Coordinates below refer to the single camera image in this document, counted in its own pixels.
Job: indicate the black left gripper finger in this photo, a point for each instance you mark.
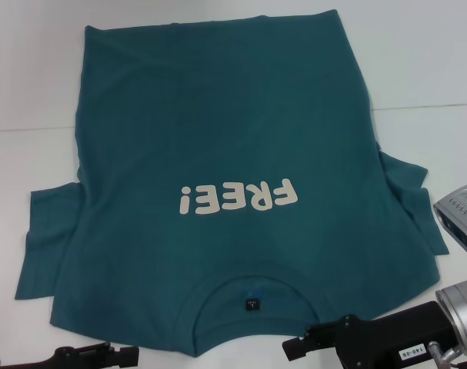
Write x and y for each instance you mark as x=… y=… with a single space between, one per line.
x=124 y=353

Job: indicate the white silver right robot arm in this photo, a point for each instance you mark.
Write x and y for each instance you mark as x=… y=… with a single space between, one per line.
x=464 y=311

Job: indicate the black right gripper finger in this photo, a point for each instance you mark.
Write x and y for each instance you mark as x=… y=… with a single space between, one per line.
x=321 y=330
x=298 y=349

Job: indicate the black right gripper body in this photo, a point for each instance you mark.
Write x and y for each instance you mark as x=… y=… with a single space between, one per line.
x=402 y=334

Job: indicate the teal FREE print t-shirt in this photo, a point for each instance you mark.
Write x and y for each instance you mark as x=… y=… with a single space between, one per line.
x=217 y=134

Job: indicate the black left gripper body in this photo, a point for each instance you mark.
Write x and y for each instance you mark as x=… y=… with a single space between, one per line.
x=79 y=355

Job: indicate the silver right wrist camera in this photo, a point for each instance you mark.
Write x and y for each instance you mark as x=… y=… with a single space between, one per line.
x=456 y=215

